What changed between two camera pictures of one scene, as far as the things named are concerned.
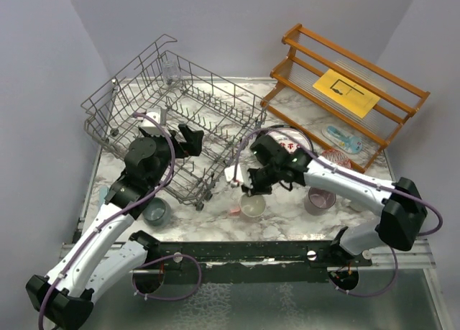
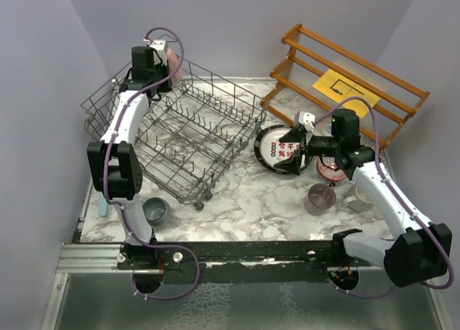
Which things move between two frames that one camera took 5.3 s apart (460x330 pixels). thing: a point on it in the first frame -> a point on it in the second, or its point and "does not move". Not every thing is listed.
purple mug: x=318 y=200 does not move
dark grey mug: x=157 y=213 does not move
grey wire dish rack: x=227 y=118 does not move
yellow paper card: x=351 y=96 does not move
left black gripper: x=192 y=146 -> x=164 y=85
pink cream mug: x=251 y=205 -> x=174 y=63
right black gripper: x=255 y=189 -> x=296 y=135
